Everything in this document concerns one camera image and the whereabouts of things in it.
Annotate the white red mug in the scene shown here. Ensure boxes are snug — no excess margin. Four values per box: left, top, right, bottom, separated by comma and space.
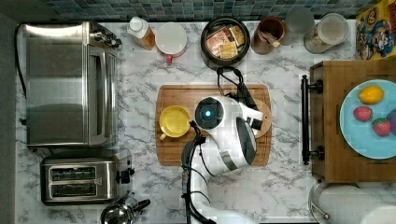
155, 22, 187, 64

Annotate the steel pot with white cloth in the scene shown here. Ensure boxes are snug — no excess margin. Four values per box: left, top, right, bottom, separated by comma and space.
308, 180, 396, 224

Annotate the wooden drawer cabinet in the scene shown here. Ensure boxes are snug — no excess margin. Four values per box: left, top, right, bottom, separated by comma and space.
309, 61, 396, 183

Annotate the chrome kettle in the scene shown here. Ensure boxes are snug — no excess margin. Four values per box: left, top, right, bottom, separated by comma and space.
100, 196, 150, 224

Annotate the round wooden lid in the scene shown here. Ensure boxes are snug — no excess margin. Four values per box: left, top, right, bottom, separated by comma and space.
255, 99, 272, 138

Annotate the brown wooden utensil cup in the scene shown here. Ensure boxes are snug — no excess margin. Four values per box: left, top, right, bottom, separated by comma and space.
251, 17, 286, 55

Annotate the bamboo cutting board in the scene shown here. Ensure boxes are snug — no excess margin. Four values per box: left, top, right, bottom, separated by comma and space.
155, 84, 272, 166

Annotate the colourful cereal box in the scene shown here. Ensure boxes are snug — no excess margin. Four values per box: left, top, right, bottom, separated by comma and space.
356, 0, 396, 60

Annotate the orange liquid bottle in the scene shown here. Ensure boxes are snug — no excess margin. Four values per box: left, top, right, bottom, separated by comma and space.
127, 17, 156, 50

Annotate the glass jar with white lid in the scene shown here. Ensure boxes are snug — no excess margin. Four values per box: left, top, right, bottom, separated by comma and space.
304, 13, 349, 54

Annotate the yellow mug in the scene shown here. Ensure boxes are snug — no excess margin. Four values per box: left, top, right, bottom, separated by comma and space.
159, 105, 191, 140

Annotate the red strawberry right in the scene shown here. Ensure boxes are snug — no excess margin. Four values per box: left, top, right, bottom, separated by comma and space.
372, 118, 391, 136

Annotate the purple fruit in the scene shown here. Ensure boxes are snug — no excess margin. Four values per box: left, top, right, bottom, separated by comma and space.
387, 109, 396, 134

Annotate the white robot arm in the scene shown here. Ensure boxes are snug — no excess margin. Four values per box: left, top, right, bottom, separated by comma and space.
181, 83, 262, 224

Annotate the frosted glass jar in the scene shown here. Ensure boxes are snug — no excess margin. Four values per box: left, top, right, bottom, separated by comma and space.
282, 7, 315, 46

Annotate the stainless toaster oven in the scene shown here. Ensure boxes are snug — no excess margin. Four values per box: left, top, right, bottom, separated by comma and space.
22, 21, 121, 147

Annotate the red strawberry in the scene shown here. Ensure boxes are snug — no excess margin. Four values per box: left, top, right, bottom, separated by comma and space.
353, 106, 373, 122
372, 118, 391, 136

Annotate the black drawer handle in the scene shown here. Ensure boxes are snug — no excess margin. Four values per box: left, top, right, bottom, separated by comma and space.
301, 75, 324, 165

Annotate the silver two-slot toaster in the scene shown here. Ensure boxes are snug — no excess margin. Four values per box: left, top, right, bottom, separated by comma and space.
40, 149, 134, 206

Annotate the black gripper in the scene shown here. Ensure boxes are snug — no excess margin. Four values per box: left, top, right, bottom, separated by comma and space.
235, 82, 259, 110

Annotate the yellow lemon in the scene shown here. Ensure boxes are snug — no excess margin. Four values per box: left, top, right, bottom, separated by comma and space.
359, 85, 384, 105

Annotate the light blue plate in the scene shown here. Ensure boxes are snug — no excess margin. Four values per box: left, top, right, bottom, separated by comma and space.
339, 79, 396, 160

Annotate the red strawberry left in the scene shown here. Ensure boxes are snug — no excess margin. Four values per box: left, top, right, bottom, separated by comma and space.
353, 106, 373, 122

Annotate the black bowl with tea packets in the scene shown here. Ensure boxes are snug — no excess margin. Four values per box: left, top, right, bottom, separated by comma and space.
200, 17, 250, 70

